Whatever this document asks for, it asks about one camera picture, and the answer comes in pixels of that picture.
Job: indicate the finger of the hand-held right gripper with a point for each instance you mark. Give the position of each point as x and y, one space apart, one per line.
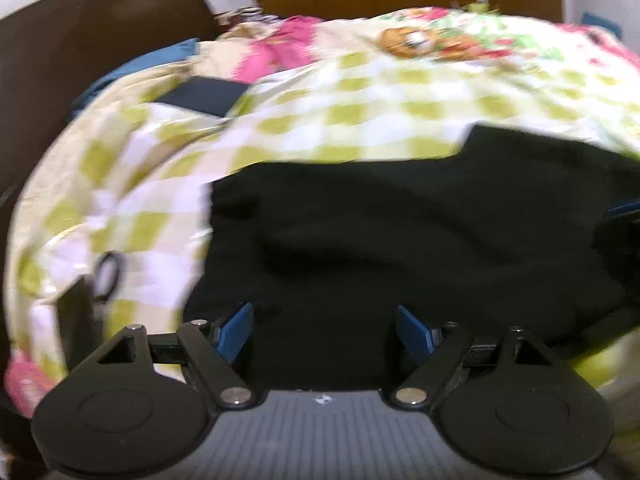
627 211

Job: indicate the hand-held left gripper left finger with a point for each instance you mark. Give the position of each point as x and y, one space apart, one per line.
235 332

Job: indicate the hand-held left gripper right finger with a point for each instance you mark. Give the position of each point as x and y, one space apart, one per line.
412 332

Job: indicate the black pants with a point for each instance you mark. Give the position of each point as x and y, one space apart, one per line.
375 240

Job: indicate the black phone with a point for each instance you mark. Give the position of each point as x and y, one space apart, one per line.
75 320

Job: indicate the dark blue notebook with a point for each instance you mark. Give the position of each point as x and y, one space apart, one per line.
210 95

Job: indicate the blue pillow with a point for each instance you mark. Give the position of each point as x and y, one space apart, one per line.
150 57

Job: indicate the dark brown headboard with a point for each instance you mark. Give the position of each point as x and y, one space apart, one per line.
75 35

